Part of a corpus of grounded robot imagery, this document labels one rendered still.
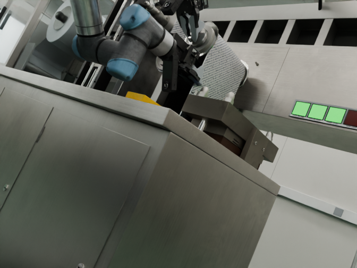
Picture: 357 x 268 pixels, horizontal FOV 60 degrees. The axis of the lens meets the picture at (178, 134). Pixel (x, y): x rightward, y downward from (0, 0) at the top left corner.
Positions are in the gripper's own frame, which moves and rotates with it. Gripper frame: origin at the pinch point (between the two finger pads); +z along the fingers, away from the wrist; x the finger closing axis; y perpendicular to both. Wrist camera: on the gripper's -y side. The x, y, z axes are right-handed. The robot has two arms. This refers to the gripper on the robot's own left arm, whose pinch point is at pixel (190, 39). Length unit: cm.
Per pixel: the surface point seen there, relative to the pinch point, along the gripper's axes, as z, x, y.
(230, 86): 21.3, -6.6, 10.8
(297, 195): 211, 40, 161
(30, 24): -9, 96, -16
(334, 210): 211, 1, 159
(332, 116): 30, -42, 19
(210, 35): 0.1, -4.9, 4.5
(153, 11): -8.5, 23.7, 5.6
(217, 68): 11.8, -6.5, 4.4
